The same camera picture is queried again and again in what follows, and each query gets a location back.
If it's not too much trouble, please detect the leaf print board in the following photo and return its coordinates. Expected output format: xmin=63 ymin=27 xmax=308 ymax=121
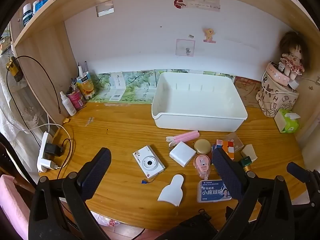
xmin=117 ymin=70 xmax=160 ymax=103
xmin=155 ymin=69 xmax=235 ymax=78

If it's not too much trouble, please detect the clear adhesive hook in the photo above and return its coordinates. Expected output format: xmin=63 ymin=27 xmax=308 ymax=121
xmin=96 ymin=0 xmax=115 ymax=17

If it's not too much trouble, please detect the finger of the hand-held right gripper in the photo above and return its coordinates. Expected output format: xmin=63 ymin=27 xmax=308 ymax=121
xmin=287 ymin=162 xmax=320 ymax=203

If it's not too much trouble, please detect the white plastic bin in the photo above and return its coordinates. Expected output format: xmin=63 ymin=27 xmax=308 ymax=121
xmin=151 ymin=72 xmax=248 ymax=132

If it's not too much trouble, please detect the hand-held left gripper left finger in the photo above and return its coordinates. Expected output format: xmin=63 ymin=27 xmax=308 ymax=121
xmin=28 ymin=147 xmax=112 ymax=240

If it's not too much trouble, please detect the pink round box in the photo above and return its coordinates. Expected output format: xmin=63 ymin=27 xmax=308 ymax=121
xmin=266 ymin=61 xmax=292 ymax=87

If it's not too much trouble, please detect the blue bottle white cap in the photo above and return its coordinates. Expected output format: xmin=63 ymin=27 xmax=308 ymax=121
xmin=32 ymin=0 xmax=47 ymax=14

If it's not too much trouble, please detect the green tissue pack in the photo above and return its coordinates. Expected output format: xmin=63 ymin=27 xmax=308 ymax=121
xmin=274 ymin=109 xmax=300 ymax=134

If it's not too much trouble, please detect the white power strip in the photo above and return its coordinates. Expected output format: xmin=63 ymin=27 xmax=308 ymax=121
xmin=37 ymin=131 xmax=59 ymax=173

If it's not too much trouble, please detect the white lace curtain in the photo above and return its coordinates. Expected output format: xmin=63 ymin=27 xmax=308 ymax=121
xmin=0 ymin=37 xmax=50 ymax=150

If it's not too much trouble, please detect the white power adapter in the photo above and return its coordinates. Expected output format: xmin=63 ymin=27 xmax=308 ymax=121
xmin=169 ymin=141 xmax=196 ymax=168

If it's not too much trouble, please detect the pink cloth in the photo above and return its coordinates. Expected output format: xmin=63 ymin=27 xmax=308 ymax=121
xmin=0 ymin=175 xmax=30 ymax=240

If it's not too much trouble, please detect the white charger cable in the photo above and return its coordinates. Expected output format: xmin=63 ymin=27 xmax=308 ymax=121
xmin=261 ymin=69 xmax=295 ymax=98

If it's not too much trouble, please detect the brown-haired doll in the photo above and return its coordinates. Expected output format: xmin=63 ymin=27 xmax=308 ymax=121
xmin=279 ymin=31 xmax=309 ymax=82

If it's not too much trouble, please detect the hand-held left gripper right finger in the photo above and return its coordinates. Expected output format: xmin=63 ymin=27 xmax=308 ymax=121
xmin=212 ymin=147 xmax=295 ymax=240

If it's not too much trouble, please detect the white plastic scraper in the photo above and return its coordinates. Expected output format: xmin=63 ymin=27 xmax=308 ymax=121
xmin=157 ymin=174 xmax=185 ymax=207

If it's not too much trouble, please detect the black thick cable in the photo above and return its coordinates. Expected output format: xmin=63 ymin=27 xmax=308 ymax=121
xmin=0 ymin=132 xmax=38 ymax=188

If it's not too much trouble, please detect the thin black cable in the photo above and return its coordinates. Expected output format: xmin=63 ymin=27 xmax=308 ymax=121
xmin=6 ymin=55 xmax=62 ymax=130

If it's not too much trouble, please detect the brown print board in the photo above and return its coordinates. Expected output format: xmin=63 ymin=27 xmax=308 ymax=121
xmin=234 ymin=76 xmax=263 ymax=108

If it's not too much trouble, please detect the gold round compact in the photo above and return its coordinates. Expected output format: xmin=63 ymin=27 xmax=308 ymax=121
xmin=194 ymin=138 xmax=213 ymax=155

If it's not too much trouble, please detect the pink can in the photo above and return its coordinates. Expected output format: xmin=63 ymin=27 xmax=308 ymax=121
xmin=66 ymin=90 xmax=86 ymax=111

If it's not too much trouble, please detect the clear floss box blue label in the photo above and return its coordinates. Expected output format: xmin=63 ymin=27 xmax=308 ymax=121
xmin=197 ymin=179 xmax=232 ymax=203

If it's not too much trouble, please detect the white compact camera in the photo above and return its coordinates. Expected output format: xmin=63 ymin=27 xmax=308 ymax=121
xmin=132 ymin=145 xmax=166 ymax=184

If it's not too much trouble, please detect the pink correction tape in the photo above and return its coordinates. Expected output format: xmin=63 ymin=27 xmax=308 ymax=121
xmin=193 ymin=154 xmax=211 ymax=179

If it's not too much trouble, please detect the leaf print box white label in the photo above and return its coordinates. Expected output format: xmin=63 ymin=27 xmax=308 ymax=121
xmin=86 ymin=72 xmax=127 ymax=102

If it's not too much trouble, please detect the yellow hanging device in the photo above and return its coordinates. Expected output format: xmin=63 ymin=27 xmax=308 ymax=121
xmin=6 ymin=57 xmax=23 ymax=82

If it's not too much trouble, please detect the pink square sticker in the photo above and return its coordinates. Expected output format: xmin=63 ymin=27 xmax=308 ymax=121
xmin=176 ymin=39 xmax=196 ymax=57

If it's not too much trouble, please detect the black plug adapter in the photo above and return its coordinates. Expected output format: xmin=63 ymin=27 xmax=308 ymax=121
xmin=45 ymin=143 xmax=62 ymax=157

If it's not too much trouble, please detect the orange juice carton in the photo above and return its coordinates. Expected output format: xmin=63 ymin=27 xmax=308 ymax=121
xmin=76 ymin=72 xmax=95 ymax=99

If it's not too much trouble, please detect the beige block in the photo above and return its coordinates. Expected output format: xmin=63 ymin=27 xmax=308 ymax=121
xmin=241 ymin=144 xmax=258 ymax=163

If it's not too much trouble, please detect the white red plastic bag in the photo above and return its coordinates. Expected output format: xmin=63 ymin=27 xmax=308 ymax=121
xmin=96 ymin=214 xmax=120 ymax=228

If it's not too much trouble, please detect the colourful puzzle cube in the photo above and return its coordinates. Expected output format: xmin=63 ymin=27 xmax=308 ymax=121
xmin=212 ymin=139 xmax=235 ymax=165

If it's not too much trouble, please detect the pink hair roller clip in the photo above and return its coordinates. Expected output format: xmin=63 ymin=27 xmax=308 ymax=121
xmin=166 ymin=130 xmax=200 ymax=147

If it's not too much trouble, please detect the printed canvas bag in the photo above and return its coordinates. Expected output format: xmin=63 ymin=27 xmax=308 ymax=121
xmin=255 ymin=76 xmax=300 ymax=118

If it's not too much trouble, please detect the paper note strip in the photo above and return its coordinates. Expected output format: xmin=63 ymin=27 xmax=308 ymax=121
xmin=180 ymin=0 xmax=221 ymax=12

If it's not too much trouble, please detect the yellow pony sticker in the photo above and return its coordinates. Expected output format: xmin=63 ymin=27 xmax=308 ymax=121
xmin=203 ymin=27 xmax=217 ymax=43

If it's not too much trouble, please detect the clear plastic box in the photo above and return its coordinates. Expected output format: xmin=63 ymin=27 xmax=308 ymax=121
xmin=225 ymin=132 xmax=244 ymax=153

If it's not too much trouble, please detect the wooden shelf unit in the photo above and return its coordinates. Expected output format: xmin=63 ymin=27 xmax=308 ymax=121
xmin=10 ymin=0 xmax=320 ymax=143

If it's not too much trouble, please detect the white spray bottle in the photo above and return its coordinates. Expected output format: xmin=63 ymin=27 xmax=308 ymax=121
xmin=59 ymin=91 xmax=77 ymax=117

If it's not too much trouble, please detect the dark bottle white cap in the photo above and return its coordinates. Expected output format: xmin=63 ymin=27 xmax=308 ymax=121
xmin=22 ymin=4 xmax=34 ymax=27

